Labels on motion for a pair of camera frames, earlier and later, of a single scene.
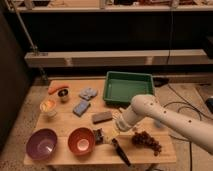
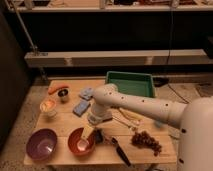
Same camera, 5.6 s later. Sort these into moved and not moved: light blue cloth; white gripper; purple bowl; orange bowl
Moved: white gripper
Not moved: orange bowl; light blue cloth; purple bowl
